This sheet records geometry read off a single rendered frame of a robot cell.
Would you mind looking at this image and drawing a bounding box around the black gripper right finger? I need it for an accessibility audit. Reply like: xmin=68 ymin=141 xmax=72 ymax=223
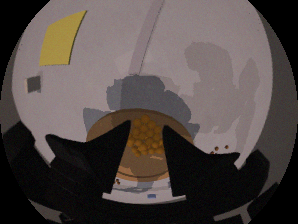
xmin=162 ymin=125 xmax=239 ymax=197

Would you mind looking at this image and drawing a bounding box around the orange round board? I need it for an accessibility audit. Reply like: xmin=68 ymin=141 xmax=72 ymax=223
xmin=86 ymin=108 xmax=194 ymax=181

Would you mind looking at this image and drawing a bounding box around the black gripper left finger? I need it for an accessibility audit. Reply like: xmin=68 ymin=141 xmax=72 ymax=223
xmin=45 ymin=120 xmax=132 ymax=194

